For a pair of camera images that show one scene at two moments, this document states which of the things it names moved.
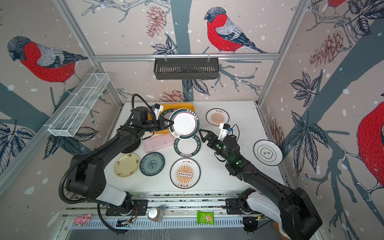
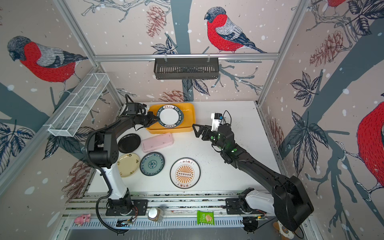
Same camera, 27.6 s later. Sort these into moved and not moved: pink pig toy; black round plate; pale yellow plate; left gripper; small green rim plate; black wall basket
Moved: left gripper; small green rim plate
Not moved: black round plate; pink pig toy; black wall basket; pale yellow plate
